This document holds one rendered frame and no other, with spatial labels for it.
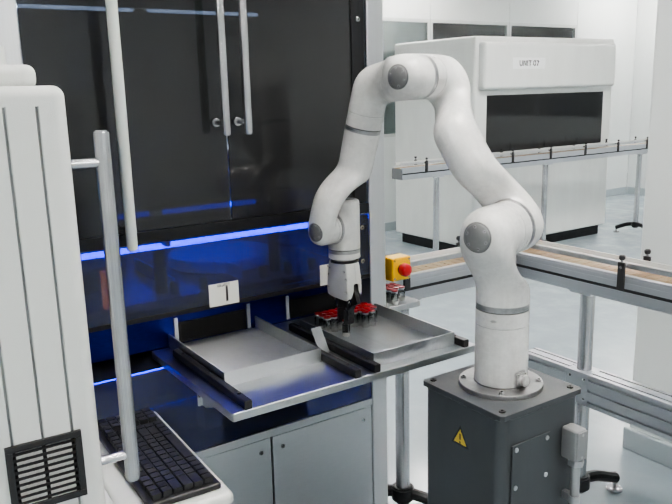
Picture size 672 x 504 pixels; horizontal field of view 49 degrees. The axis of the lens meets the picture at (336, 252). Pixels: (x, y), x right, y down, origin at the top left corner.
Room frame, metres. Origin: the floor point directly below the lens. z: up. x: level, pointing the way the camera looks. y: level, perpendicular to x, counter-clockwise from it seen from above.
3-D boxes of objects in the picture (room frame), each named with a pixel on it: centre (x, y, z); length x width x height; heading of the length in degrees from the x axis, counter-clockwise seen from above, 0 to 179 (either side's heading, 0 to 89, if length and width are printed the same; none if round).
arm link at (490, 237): (1.57, -0.35, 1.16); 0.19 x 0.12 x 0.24; 139
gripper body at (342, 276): (1.90, -0.02, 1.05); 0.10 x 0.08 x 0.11; 34
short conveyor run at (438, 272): (2.48, -0.34, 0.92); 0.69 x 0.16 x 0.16; 124
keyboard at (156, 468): (1.39, 0.39, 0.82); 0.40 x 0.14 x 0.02; 32
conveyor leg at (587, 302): (2.45, -0.87, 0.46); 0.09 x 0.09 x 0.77; 34
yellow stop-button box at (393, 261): (2.21, -0.18, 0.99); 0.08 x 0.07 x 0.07; 34
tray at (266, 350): (1.78, 0.25, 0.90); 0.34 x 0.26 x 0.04; 34
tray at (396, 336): (1.88, -0.10, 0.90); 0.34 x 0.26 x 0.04; 34
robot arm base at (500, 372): (1.59, -0.37, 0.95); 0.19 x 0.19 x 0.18
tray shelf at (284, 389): (1.82, 0.06, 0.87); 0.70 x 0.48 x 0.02; 124
